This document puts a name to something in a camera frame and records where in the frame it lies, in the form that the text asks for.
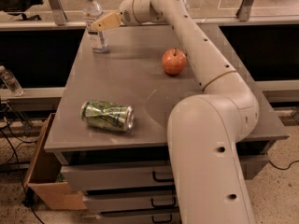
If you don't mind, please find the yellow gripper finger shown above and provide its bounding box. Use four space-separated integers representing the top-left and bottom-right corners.
92 12 121 32

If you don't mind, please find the clear blue plastic water bottle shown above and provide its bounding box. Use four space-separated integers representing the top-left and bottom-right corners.
83 0 108 53

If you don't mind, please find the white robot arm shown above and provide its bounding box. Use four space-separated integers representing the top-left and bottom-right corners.
92 0 260 224

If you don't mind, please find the crushed green soda can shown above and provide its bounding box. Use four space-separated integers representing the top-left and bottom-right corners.
80 100 135 132

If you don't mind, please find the small clear bottle on ledge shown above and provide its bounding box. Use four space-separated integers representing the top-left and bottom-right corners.
0 65 23 96

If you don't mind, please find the red apple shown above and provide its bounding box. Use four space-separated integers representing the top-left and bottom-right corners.
162 49 187 76

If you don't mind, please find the grey drawer cabinet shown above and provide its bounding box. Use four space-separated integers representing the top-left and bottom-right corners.
45 22 284 224

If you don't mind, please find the brown cardboard box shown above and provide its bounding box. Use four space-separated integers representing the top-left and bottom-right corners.
24 113 87 210

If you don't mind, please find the middle grey drawer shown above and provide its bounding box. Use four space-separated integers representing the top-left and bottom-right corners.
83 189 178 212

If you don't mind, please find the grey drawer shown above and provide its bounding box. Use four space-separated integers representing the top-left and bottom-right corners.
97 207 181 224
62 155 268 195
83 189 178 212

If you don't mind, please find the top grey drawer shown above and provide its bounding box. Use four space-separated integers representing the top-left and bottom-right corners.
62 155 268 195

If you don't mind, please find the bottom grey drawer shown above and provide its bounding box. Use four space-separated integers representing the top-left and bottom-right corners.
97 207 181 224

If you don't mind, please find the left metal railing post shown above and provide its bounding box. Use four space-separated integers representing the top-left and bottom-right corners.
48 0 66 26

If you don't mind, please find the metal railing post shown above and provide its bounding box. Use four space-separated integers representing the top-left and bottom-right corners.
48 0 66 26
236 0 254 21

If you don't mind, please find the right metal railing post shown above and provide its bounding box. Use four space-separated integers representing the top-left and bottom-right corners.
236 0 254 21

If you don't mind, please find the black floor cable left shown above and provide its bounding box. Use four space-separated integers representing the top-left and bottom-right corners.
0 100 46 224

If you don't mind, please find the black floor cable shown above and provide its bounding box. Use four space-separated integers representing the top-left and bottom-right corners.
267 159 299 172
0 100 46 224

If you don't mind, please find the black floor cable right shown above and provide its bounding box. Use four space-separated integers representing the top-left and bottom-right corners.
267 159 299 172

